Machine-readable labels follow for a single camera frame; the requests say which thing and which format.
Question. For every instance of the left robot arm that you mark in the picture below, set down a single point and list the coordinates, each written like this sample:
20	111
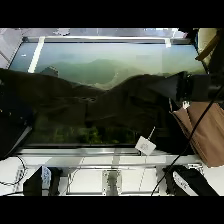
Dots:
13	133

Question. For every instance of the tan garment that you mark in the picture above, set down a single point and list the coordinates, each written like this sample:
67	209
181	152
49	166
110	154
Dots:
206	133

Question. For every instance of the dark brown garment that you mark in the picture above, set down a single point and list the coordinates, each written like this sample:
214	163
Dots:
110	106

